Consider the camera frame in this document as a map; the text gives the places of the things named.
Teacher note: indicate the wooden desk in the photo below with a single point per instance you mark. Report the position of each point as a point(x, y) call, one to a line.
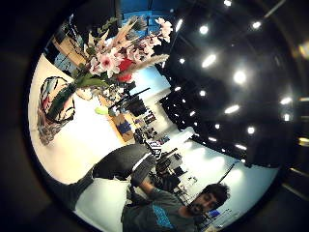
point(122, 127)

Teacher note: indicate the yellow-green round object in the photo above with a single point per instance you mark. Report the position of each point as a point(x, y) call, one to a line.
point(101, 110)

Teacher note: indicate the colourful glass vase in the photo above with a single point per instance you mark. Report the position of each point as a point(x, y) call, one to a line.
point(53, 109)

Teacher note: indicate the white marker cube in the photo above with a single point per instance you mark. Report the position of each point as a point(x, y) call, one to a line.
point(155, 149)

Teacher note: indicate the the person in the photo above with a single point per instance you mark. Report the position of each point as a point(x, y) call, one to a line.
point(167, 211)

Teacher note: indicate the black tripod stand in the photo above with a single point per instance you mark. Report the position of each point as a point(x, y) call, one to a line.
point(128, 98)

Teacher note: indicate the pink flower bouquet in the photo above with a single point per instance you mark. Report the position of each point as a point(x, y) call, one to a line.
point(112, 59)

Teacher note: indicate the blue monitor screen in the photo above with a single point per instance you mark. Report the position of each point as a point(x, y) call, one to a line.
point(214, 213)

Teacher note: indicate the wooden cabinet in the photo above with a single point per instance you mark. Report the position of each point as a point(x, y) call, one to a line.
point(69, 48)

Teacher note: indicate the black light stand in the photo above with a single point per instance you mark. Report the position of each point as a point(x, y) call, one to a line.
point(228, 172)

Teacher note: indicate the group of ceiling lamps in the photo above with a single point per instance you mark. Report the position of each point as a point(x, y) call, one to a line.
point(209, 60)

